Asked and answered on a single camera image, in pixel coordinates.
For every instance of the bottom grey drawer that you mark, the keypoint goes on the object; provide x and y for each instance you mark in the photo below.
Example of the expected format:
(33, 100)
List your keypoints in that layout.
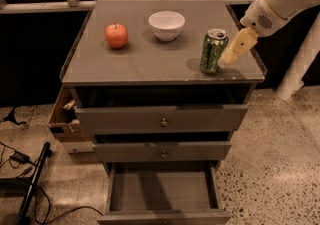
(164, 193)

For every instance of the middle grey drawer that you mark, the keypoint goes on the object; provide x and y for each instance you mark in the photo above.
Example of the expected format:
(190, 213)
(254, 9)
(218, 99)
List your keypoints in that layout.
(154, 147)

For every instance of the black stand bar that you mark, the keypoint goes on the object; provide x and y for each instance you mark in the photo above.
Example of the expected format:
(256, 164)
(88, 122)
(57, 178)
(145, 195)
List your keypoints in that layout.
(31, 184)

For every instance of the red apple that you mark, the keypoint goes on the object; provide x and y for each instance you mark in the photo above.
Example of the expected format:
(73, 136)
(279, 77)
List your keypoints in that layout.
(116, 35)

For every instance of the grey drawer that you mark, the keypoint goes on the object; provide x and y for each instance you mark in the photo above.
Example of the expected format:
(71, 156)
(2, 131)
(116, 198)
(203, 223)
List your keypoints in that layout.
(164, 193)
(159, 109)
(154, 147)

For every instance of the black power adapter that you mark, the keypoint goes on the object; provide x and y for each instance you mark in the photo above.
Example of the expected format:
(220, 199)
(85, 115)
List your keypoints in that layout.
(20, 158)

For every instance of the white diagonal pole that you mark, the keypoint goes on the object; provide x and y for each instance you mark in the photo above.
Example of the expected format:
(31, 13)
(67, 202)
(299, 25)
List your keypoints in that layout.
(292, 82)

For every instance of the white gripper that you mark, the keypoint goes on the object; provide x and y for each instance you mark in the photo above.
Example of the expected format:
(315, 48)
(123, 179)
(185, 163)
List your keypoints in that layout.
(260, 19)

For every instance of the top grey drawer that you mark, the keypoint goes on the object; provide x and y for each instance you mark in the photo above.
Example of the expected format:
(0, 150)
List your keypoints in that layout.
(159, 109)

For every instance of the cardboard box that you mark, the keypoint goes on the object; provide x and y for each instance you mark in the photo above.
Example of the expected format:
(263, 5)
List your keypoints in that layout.
(65, 127)

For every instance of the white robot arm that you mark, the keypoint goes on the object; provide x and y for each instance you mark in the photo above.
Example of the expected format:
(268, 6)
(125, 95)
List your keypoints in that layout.
(288, 9)

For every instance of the grey drawer cabinet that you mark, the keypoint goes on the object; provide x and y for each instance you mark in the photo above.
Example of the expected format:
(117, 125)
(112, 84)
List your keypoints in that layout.
(147, 61)

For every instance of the green soda can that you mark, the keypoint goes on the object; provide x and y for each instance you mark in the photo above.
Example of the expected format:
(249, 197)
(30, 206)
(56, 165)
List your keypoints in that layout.
(215, 42)

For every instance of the white ceramic bowl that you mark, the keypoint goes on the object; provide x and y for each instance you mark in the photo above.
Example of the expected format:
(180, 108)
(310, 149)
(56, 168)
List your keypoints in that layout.
(166, 25)

